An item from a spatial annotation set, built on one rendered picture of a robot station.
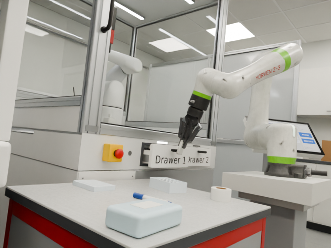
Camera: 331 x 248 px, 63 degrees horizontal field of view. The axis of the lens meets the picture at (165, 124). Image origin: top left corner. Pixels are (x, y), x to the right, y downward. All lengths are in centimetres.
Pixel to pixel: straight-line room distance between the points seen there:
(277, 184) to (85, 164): 76
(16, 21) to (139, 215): 53
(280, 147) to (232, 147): 173
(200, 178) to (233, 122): 144
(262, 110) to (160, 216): 104
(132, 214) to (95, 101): 66
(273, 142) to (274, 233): 40
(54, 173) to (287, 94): 228
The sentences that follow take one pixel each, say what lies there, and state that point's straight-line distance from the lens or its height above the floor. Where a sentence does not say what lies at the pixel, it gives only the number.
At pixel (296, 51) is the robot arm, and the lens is 145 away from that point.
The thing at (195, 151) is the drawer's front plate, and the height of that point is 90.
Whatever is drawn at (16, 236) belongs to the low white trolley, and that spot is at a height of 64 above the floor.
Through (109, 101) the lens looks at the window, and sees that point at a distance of 117.
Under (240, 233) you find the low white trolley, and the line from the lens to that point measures 84.
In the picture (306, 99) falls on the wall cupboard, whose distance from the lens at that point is 453.
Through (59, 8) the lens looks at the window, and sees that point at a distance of 152.
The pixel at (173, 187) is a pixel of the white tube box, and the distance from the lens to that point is 99.
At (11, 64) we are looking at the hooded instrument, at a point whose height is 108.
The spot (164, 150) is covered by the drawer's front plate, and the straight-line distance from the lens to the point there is 130.
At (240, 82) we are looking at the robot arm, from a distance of 117.
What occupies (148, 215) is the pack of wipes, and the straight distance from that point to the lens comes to 53.
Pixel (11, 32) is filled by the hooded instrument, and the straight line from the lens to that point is 75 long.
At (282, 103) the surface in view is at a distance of 288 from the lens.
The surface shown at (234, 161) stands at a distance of 302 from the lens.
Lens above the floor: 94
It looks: 4 degrees up
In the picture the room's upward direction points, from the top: 6 degrees clockwise
